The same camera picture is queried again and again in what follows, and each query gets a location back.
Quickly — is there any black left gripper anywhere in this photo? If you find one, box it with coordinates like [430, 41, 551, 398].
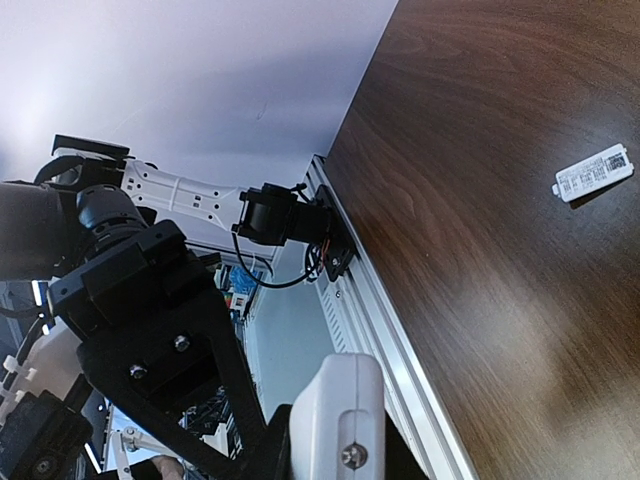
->
[48, 220, 266, 479]

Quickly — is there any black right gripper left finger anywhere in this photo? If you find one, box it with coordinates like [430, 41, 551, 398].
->
[267, 404, 292, 480]

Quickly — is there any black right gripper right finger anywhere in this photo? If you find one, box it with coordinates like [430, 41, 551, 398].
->
[385, 413, 429, 480]

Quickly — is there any white remote control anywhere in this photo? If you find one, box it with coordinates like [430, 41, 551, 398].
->
[289, 353, 385, 479]

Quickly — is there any white battery cover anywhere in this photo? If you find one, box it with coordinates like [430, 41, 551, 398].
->
[551, 143, 635, 203]

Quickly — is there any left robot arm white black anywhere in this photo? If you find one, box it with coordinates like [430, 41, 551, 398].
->
[1, 135, 334, 479]

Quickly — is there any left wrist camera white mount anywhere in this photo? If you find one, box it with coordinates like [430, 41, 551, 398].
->
[0, 324, 96, 451]

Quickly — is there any front aluminium rail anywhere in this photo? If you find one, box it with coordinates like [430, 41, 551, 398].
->
[305, 155, 477, 479]

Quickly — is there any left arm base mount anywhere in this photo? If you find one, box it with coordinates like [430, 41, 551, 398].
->
[314, 185, 357, 282]

